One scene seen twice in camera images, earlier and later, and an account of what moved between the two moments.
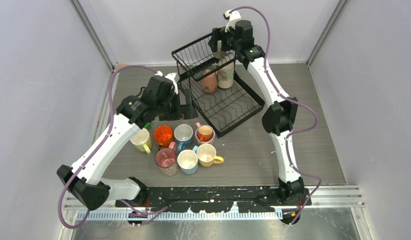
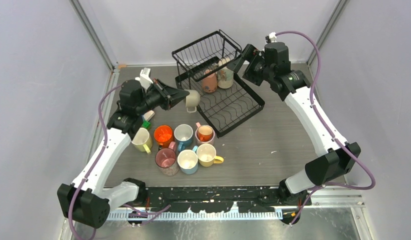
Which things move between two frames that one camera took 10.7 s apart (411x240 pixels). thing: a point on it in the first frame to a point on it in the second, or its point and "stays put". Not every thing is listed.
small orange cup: (205, 133) stays put
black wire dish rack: (219, 95) stays put
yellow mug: (206, 155) stays put
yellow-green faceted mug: (142, 141) stays put
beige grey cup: (219, 53) to (192, 100)
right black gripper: (216, 34) to (248, 54)
